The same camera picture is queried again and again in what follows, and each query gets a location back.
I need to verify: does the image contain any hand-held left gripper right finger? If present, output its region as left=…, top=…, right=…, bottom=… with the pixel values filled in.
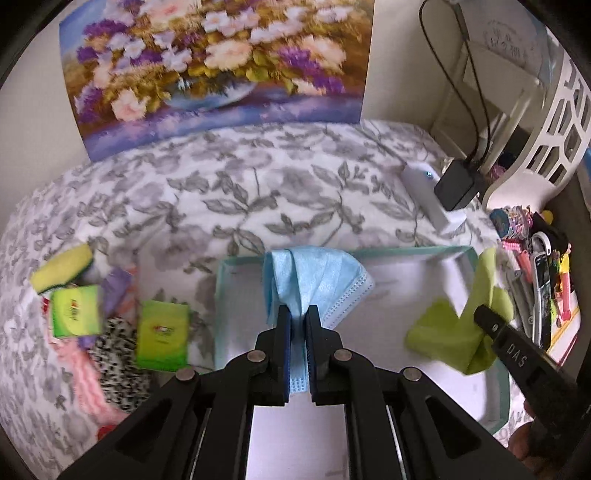
left=307, top=305, right=536, bottom=480

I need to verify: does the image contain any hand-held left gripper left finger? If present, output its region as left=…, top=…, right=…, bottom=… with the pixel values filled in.
left=58, top=305, right=293, bottom=480

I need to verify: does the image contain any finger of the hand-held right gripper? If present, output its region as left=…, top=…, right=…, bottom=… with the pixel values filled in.
left=473, top=305, right=578, bottom=416

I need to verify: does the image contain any blue face mask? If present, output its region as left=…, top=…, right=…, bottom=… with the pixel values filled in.
left=263, top=247, right=376, bottom=398

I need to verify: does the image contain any green cloth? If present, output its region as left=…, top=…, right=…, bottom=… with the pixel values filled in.
left=405, top=248, right=514, bottom=374

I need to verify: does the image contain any pink fluffy cloth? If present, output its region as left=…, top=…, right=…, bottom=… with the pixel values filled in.
left=55, top=337, right=130, bottom=428

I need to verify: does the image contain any person's right hand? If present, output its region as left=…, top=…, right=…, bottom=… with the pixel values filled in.
left=507, top=398, right=539, bottom=478

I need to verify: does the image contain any black and silver phone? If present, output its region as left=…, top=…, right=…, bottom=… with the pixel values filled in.
left=532, top=251, right=556, bottom=348

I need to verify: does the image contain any green tissue packet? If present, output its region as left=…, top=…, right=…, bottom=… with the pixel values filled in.
left=50, top=285, right=103, bottom=339
left=134, top=300, right=191, bottom=372

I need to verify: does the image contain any colourful sticker pack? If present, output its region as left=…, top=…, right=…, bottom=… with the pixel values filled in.
left=490, top=207, right=531, bottom=241

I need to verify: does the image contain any grey floral blanket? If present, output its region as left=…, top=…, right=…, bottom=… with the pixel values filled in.
left=0, top=119, right=573, bottom=480

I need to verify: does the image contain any leopard print cloth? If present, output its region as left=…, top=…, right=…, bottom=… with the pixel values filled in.
left=88, top=316, right=153, bottom=414

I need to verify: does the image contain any purple cartoon packet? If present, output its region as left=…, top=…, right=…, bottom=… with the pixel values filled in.
left=78, top=268, right=134, bottom=349

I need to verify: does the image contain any black power adapter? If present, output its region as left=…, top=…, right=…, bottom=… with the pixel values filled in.
left=434, top=159, right=481, bottom=212

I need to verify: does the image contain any white power strip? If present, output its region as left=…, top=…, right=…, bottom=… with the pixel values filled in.
left=401, top=162, right=467, bottom=234

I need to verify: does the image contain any white lattice chair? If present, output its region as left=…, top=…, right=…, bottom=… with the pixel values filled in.
left=480, top=51, right=591, bottom=210

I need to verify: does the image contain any yellow sponge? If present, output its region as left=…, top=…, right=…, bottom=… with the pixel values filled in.
left=30, top=243, right=95, bottom=295

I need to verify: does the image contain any flower painting poster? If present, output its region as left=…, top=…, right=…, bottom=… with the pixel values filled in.
left=59, top=0, right=375, bottom=162

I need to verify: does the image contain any black cable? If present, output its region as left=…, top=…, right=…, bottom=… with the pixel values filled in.
left=419, top=0, right=481, bottom=163
left=450, top=4, right=491, bottom=162

